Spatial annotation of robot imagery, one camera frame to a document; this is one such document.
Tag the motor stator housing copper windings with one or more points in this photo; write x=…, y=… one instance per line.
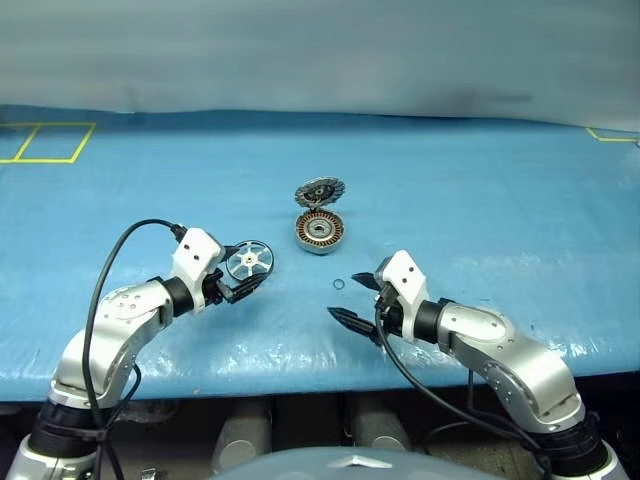
x=320, y=230

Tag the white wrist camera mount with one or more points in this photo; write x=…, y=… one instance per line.
x=195, y=255
x=407, y=280

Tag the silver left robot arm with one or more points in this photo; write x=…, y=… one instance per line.
x=120, y=320

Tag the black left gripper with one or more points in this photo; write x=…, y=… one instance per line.
x=220, y=289

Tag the grey rounded post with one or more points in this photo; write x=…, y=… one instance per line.
x=380, y=425
x=242, y=435

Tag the silver spoked rotor wheel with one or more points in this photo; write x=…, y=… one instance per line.
x=248, y=259

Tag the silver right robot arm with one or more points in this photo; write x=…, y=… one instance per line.
x=505, y=345

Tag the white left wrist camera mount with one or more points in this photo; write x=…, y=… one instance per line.
x=195, y=255

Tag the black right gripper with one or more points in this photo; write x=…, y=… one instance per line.
x=387, y=312

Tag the blue plastic table cover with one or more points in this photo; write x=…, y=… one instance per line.
x=450, y=210

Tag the grey rounded robot torso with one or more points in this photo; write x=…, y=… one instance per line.
x=350, y=465

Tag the grey finned rotor disc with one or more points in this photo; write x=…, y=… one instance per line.
x=320, y=192

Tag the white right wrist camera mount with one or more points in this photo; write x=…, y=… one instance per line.
x=407, y=280

